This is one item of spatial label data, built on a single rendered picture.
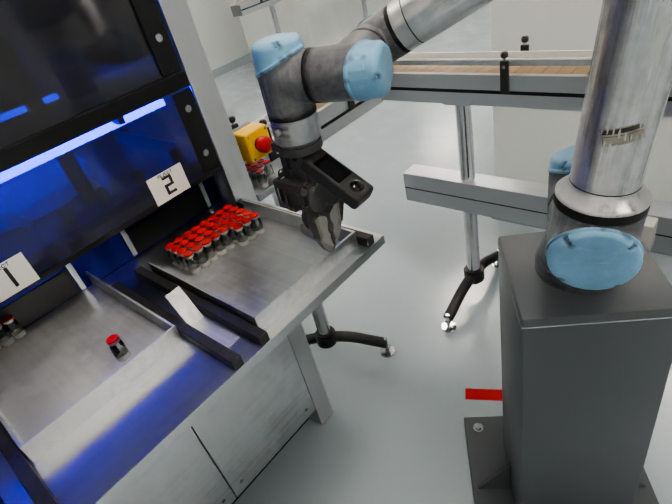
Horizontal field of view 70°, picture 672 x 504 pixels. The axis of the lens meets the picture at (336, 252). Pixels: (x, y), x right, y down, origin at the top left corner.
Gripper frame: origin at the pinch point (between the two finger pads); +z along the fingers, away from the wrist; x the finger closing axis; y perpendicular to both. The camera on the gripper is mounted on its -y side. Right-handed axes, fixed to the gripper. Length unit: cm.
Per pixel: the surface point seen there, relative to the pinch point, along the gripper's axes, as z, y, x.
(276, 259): 4.7, 13.0, 3.6
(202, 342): 3.2, 6.2, 26.6
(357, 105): 4, 48, -69
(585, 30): 3, 4, -144
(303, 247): 4.6, 10.5, -1.7
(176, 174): -9.7, 38.2, 3.9
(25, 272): -7, 38, 37
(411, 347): 92, 28, -53
